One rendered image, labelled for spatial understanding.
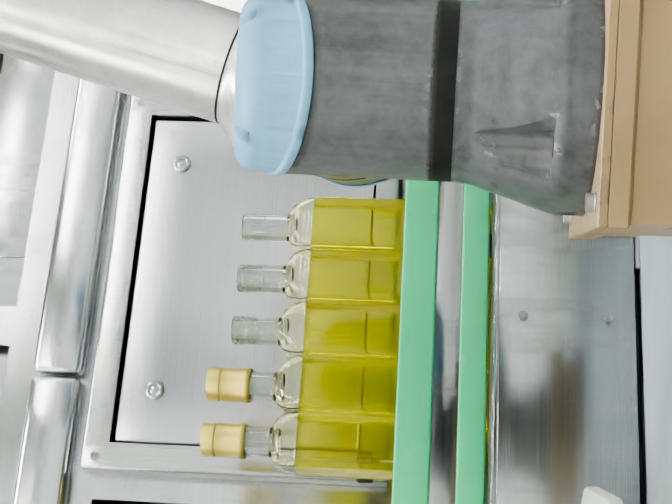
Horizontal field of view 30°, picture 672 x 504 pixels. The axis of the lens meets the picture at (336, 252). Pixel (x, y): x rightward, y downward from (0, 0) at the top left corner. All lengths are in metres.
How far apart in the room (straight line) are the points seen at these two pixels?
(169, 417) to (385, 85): 0.74
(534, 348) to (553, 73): 0.42
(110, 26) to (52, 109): 0.69
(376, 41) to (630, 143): 0.16
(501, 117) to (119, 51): 0.32
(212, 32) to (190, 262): 0.58
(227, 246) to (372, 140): 0.72
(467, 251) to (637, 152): 0.45
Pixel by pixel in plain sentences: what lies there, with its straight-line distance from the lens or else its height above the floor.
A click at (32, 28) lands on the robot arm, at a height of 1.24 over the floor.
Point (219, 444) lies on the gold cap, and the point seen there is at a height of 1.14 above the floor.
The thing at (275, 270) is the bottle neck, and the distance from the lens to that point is 1.31.
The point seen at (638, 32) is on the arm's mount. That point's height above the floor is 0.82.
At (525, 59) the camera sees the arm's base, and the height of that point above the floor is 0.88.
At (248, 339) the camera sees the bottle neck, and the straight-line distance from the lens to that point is 1.29.
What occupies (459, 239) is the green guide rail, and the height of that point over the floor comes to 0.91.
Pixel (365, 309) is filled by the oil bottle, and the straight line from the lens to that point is 1.27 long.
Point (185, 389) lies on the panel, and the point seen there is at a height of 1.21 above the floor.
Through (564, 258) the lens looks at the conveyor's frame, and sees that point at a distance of 1.15.
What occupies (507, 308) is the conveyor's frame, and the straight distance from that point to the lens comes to 1.13.
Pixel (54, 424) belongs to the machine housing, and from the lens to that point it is 1.46.
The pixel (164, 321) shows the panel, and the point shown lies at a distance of 1.46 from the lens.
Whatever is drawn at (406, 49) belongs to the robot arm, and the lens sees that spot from 0.77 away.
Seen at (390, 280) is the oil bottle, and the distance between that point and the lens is 1.28.
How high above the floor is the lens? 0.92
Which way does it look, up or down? 5 degrees up
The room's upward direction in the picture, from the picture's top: 88 degrees counter-clockwise
